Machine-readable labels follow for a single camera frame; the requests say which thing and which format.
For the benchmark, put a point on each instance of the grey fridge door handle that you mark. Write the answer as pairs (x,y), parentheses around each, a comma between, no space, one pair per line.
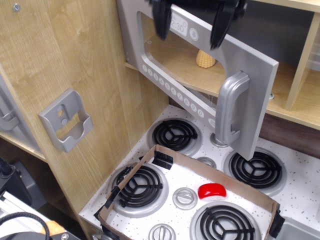
(8,123)

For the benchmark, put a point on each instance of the back left black burner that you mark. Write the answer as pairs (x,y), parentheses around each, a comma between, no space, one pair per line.
(175,134)

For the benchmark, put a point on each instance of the front left black burner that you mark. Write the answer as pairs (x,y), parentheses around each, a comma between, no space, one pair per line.
(143,189)

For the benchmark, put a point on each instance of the black burner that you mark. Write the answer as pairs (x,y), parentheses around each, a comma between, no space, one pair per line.
(143,189)
(175,134)
(222,222)
(261,172)

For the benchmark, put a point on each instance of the grey stove knob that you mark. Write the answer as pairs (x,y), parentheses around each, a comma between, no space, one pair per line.
(162,232)
(216,142)
(208,161)
(185,198)

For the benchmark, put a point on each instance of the grey stove knob centre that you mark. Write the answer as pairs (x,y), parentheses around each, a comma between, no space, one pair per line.
(185,198)

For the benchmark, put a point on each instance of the brown cardboard frame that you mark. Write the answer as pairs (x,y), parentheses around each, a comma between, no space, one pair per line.
(180,171)

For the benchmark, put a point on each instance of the grey wall phone holder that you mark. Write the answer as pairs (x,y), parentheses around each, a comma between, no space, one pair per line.
(59,113)

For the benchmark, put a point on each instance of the grey toy sink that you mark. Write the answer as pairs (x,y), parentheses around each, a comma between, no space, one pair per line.
(293,230)

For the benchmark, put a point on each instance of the grey stove knob middle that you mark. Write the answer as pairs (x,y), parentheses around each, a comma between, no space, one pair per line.
(208,161)

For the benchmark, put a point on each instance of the grey stove knob front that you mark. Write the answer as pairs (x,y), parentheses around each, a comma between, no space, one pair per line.
(162,232)

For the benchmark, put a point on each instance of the yellow toy corn cob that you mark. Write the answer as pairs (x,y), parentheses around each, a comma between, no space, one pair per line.
(204,60)

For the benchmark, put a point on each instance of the front right black burner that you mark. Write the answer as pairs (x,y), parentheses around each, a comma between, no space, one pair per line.
(222,222)

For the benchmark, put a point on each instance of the red toy cheese wedge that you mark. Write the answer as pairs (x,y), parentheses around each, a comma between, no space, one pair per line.
(211,191)

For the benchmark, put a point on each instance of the grey toy microwave door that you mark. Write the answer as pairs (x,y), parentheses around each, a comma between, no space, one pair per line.
(243,96)

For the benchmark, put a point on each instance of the grey stove knob back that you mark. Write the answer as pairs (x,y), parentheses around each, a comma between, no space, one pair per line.
(216,142)

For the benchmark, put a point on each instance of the back right black burner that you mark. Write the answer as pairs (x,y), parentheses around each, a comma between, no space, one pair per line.
(261,172)

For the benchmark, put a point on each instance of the white plastic door catch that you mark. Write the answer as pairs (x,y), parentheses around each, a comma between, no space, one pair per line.
(271,96)

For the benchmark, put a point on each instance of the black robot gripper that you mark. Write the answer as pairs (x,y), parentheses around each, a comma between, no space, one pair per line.
(228,10)

